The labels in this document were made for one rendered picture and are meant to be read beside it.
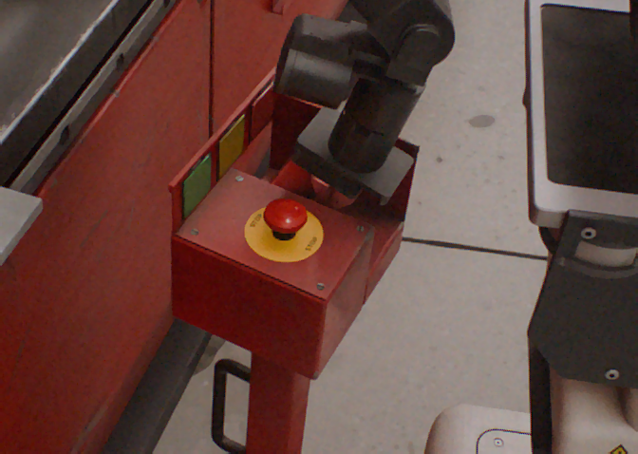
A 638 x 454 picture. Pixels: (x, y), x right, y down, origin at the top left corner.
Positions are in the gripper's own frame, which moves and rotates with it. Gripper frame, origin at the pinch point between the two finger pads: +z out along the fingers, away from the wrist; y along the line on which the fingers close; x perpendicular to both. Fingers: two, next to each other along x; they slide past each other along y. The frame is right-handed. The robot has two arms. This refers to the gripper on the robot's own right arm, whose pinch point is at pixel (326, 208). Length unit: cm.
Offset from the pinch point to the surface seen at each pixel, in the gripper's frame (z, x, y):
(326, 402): 72, -30, -11
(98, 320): 28.9, 7.1, 16.7
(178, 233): -2.6, 14.7, 9.2
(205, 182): -5.0, 10.0, 9.8
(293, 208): -7.7, 9.3, 1.5
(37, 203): -24.0, 35.3, 12.5
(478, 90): 71, -120, -4
